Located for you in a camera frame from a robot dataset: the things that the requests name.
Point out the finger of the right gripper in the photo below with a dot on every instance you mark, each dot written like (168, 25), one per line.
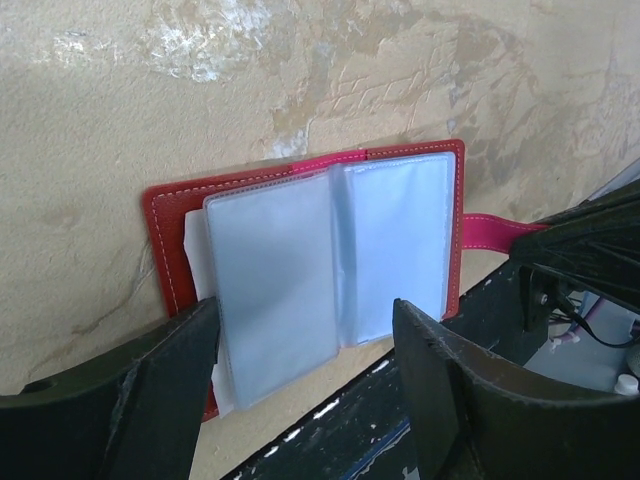
(593, 247)

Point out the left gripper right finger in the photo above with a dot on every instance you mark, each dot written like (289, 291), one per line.
(476, 415)

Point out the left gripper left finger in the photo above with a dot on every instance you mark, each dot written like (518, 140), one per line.
(133, 412)

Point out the red leather card holder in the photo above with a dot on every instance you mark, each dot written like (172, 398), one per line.
(306, 258)

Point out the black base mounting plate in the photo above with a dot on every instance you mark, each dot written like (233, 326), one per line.
(362, 431)

